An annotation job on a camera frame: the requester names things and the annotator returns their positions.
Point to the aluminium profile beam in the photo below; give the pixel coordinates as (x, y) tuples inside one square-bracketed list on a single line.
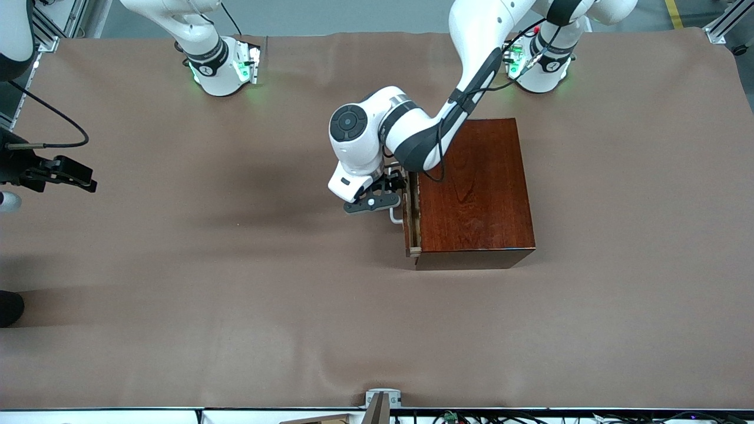
[(721, 26)]

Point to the brown table cover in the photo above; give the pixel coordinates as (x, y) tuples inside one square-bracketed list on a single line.
[(235, 265)]

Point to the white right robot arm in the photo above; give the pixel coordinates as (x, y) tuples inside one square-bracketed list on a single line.
[(215, 76)]

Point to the black round object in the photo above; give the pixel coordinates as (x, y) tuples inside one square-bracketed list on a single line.
[(9, 309)]

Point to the aluminium profile frame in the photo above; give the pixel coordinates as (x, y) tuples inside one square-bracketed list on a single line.
[(47, 35)]

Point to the black caster wheel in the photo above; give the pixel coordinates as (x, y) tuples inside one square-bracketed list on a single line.
[(740, 50)]

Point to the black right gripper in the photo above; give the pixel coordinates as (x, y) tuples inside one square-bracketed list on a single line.
[(16, 166)]

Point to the light wooden drawer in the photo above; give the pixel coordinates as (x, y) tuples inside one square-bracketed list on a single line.
[(406, 235)]

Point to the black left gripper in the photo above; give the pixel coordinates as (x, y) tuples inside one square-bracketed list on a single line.
[(393, 182)]

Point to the dark brown wooden cabinet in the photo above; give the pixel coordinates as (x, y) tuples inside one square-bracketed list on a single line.
[(477, 194)]

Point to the grey metal bracket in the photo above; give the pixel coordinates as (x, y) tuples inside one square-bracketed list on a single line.
[(374, 391)]

